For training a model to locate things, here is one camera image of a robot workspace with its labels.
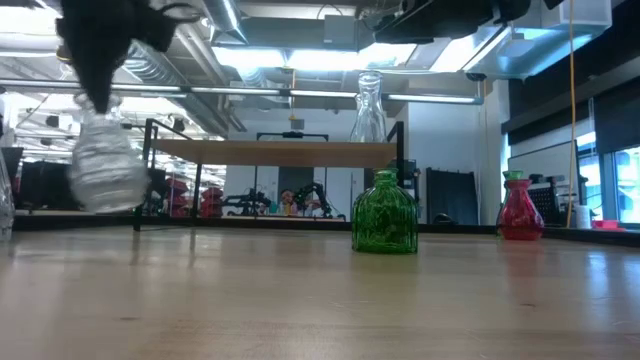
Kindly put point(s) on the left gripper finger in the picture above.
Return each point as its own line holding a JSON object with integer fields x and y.
{"x": 101, "y": 80}

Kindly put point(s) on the clear ribbed glass vase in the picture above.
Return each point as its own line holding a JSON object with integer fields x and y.
{"x": 107, "y": 170}

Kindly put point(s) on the clear slim glass vase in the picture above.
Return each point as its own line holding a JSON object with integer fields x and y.
{"x": 369, "y": 120}

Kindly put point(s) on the green squat glass vase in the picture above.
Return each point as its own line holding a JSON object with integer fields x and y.
{"x": 385, "y": 215}

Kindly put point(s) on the red bulbous glass vase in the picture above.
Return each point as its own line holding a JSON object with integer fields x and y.
{"x": 520, "y": 215}

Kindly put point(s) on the background black robot arm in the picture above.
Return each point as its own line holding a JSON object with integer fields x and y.
{"x": 315, "y": 195}
{"x": 247, "y": 202}

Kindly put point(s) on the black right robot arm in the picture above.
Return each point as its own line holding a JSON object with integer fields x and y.
{"x": 440, "y": 20}

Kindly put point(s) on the black curtain partition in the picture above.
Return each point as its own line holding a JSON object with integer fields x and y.
{"x": 45, "y": 185}

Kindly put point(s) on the red bin stack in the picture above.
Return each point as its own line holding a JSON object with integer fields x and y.
{"x": 175, "y": 197}
{"x": 212, "y": 200}

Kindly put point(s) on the bright ceiling light panel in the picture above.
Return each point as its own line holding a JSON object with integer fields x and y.
{"x": 250, "y": 57}

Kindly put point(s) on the small hanging grey box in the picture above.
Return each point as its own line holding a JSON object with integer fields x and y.
{"x": 297, "y": 123}

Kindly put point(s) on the person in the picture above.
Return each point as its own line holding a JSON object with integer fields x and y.
{"x": 287, "y": 199}

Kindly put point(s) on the grey ceiling box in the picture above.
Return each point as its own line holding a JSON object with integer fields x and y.
{"x": 340, "y": 32}

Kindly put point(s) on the black equipment rack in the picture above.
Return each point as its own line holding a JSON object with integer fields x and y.
{"x": 412, "y": 180}

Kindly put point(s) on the black panel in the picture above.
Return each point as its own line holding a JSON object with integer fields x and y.
{"x": 450, "y": 197}

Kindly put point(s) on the black dome object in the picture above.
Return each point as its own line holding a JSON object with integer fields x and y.
{"x": 443, "y": 218}

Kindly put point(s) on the black perforated rack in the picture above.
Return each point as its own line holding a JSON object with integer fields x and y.
{"x": 550, "y": 205}

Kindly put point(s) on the white paper roll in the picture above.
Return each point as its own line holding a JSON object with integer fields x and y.
{"x": 582, "y": 216}

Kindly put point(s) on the pink tray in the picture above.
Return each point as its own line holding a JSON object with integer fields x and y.
{"x": 607, "y": 225}

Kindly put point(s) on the window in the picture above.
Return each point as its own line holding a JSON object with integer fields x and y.
{"x": 620, "y": 185}

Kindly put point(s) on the silver ceiling duct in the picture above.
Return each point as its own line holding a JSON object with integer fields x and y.
{"x": 150, "y": 70}

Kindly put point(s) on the wooden shelf black metal frame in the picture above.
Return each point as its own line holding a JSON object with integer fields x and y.
{"x": 275, "y": 152}

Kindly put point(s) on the background black frame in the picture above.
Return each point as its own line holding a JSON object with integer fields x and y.
{"x": 292, "y": 135}

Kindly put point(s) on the black aluminium rig frame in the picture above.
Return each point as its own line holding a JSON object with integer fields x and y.
{"x": 250, "y": 223}

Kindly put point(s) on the black ceiling camera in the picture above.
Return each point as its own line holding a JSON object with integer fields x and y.
{"x": 475, "y": 77}

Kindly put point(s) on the large white ceiling duct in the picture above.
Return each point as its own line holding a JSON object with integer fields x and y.
{"x": 525, "y": 60}

